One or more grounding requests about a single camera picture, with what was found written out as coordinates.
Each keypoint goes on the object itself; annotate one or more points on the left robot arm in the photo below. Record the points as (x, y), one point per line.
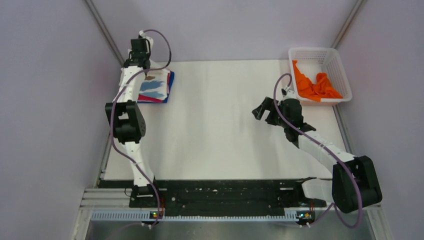
(127, 124)

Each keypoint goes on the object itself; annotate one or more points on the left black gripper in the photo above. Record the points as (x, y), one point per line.
(148, 54)

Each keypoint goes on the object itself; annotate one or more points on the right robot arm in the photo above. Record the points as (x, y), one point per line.
(354, 181)

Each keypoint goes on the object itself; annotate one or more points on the red folded t shirt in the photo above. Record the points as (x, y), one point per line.
(149, 98)

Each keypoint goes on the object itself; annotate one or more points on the orange t shirt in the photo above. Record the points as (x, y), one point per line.
(322, 89)

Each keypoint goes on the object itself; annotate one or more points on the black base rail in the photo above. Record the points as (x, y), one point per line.
(217, 198)

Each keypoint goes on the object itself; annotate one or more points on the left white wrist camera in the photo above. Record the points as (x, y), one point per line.
(144, 35)

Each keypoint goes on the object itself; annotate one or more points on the aluminium frame post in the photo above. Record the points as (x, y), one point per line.
(356, 9)
(100, 23)

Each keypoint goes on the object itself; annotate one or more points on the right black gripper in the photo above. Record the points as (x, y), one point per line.
(268, 104)

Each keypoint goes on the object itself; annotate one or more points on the right aluminium frame post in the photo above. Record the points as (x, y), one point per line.
(356, 9)

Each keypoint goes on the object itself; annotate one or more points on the left aluminium frame post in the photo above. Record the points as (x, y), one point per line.
(100, 23)

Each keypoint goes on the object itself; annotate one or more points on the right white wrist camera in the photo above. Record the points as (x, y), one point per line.
(288, 94)

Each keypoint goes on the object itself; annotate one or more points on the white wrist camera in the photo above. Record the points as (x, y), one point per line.
(288, 94)
(144, 35)

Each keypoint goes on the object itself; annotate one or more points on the white plastic basket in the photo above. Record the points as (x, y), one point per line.
(311, 61)

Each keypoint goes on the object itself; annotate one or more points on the white t shirt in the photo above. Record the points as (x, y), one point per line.
(156, 85)

